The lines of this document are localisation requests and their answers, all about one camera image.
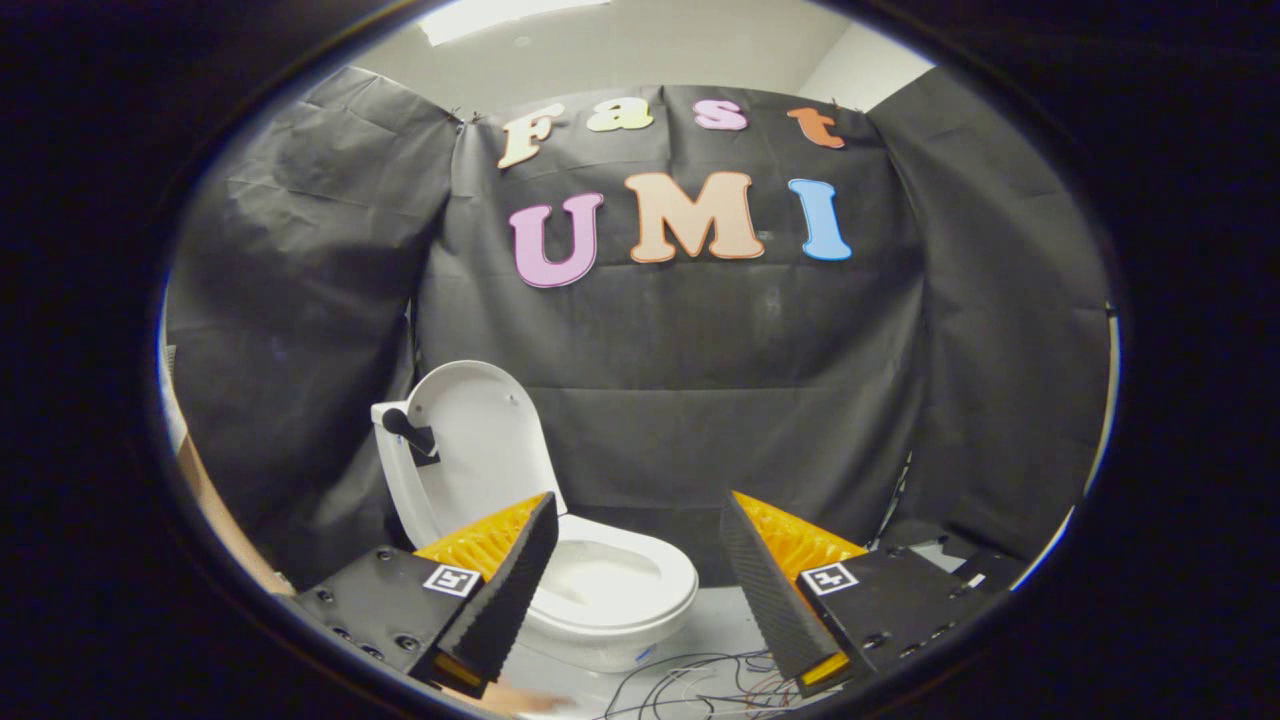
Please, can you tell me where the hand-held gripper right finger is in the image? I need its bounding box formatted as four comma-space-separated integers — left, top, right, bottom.
717, 489, 1001, 701

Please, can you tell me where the tangle of thin cables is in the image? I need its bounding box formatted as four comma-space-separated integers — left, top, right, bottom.
600, 650, 831, 720

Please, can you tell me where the grey ribbed object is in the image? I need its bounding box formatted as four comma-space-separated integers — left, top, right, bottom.
160, 344, 179, 451

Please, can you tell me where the white toilet lid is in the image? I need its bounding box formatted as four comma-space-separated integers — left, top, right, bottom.
383, 360, 568, 549

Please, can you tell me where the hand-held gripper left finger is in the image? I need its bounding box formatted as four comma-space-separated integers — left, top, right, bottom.
296, 490, 560, 699

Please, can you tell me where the white toilet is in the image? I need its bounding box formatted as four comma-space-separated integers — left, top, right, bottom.
371, 400, 700, 674

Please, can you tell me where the black backdrop cloth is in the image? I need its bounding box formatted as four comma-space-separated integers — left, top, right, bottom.
160, 65, 1113, 591

